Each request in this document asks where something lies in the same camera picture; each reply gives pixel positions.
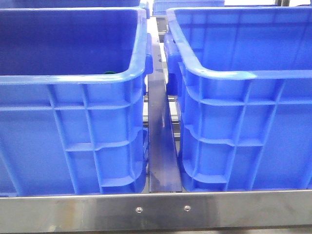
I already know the steel front rail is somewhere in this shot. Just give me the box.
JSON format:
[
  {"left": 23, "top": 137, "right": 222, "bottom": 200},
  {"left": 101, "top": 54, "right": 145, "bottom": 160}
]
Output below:
[{"left": 0, "top": 190, "right": 312, "bottom": 234}]

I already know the back left blue bin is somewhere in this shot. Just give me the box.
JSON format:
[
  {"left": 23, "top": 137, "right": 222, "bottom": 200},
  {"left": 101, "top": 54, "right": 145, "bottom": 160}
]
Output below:
[{"left": 0, "top": 0, "right": 149, "bottom": 9}]

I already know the rail screw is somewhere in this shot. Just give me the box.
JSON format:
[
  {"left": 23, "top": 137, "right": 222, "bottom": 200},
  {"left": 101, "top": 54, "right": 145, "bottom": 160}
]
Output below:
[
  {"left": 184, "top": 205, "right": 191, "bottom": 212},
  {"left": 136, "top": 207, "right": 143, "bottom": 214}
]

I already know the left blue plastic bin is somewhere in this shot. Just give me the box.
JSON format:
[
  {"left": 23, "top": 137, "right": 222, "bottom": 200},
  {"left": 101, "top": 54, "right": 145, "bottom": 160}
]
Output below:
[{"left": 0, "top": 7, "right": 153, "bottom": 197}]

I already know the right blue plastic bin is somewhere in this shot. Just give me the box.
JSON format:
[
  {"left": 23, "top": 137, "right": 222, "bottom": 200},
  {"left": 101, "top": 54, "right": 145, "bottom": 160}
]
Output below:
[{"left": 165, "top": 6, "right": 312, "bottom": 192}]

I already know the back right blue bin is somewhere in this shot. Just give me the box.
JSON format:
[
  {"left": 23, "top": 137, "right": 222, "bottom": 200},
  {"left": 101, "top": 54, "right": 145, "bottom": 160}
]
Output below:
[{"left": 153, "top": 0, "right": 225, "bottom": 16}]

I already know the left rail screw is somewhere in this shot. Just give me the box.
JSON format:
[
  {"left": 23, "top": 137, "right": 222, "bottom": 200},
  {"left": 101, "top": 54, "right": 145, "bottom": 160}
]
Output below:
[{"left": 136, "top": 207, "right": 143, "bottom": 214}]

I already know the steel divider bar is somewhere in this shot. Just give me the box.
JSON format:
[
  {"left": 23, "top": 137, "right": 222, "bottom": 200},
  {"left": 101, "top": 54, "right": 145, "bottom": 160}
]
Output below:
[{"left": 148, "top": 33, "right": 182, "bottom": 193}]

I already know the right rail screw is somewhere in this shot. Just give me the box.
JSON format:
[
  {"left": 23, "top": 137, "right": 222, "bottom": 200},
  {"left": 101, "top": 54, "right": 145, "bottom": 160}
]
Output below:
[{"left": 184, "top": 205, "right": 191, "bottom": 212}]

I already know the blue plastic bin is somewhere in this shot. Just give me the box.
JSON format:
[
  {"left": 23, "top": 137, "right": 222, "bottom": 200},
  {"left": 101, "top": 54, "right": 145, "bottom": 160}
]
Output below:
[
  {"left": 0, "top": 7, "right": 153, "bottom": 197},
  {"left": 165, "top": 6, "right": 312, "bottom": 192}
]

